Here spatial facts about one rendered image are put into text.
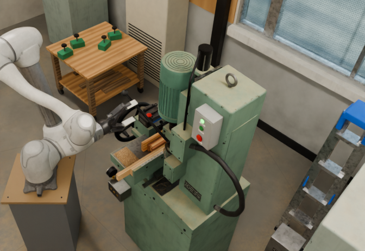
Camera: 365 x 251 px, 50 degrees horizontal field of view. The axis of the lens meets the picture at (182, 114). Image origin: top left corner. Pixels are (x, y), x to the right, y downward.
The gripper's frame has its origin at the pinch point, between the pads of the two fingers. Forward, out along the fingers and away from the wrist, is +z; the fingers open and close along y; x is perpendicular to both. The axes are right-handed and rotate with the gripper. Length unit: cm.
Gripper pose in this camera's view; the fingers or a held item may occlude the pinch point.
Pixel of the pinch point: (133, 111)
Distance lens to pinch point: 199.3
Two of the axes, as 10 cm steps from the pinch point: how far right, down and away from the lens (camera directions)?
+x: -6.5, -6.6, 3.8
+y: 1.8, -6.2, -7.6
